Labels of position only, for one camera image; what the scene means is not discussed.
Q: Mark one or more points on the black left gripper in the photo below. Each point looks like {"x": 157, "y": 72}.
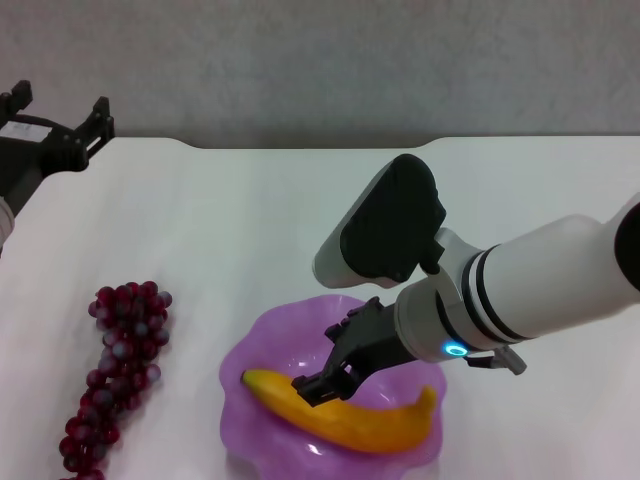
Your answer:
{"x": 45, "y": 150}

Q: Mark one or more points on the yellow banana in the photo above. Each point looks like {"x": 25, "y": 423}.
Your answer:
{"x": 360, "y": 425}

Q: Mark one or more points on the dark red grape bunch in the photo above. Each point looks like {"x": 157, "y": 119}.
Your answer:
{"x": 125, "y": 325}

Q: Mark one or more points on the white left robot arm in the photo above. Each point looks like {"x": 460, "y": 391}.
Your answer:
{"x": 4, "y": 220}

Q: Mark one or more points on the purple wavy plastic plate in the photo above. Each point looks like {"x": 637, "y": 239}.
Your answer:
{"x": 260, "y": 350}

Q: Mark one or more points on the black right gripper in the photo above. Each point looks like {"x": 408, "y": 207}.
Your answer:
{"x": 377, "y": 345}

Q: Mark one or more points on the grey black wrist camera box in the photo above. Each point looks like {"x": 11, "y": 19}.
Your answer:
{"x": 390, "y": 220}

